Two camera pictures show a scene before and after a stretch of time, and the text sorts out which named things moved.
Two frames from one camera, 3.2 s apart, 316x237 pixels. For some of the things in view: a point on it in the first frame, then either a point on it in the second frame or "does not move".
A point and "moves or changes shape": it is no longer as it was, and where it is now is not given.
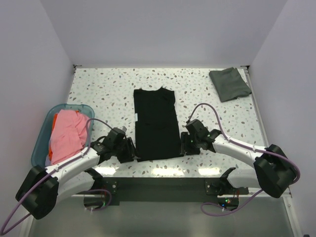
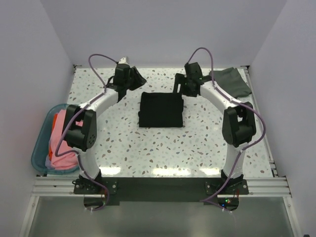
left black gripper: x=130 y=153 -> x=139 y=81
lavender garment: x=47 y=162 does not move
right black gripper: x=184 y=145 -> x=179 y=79
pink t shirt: x=69 y=135 does not move
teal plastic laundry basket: x=40 y=151 does not move
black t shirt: x=157 y=134 moves or changes shape
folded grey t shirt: x=229 y=84 does not move
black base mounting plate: x=165 y=189 does not move
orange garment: x=50 y=148 does not move
